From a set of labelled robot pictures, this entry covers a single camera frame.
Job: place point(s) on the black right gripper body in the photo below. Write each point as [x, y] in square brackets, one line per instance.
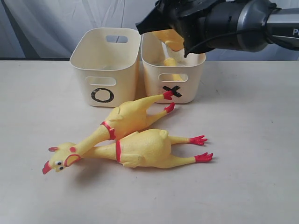
[186, 17]

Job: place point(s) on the headless yellow rubber chicken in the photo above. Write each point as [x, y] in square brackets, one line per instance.
[171, 38]

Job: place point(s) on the yellow rubber chicken with face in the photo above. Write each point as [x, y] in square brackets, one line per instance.
[123, 120]

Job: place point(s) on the yellow rubber chicken front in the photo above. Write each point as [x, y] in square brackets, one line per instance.
[150, 148]

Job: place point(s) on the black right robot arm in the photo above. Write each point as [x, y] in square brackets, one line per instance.
[242, 25]

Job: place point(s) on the cream bin marked X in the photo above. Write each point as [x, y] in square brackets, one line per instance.
[167, 70]

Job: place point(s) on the cream bin marked O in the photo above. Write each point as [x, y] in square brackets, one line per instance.
[106, 63]

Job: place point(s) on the white backdrop curtain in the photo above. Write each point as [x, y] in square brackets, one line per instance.
[44, 29]

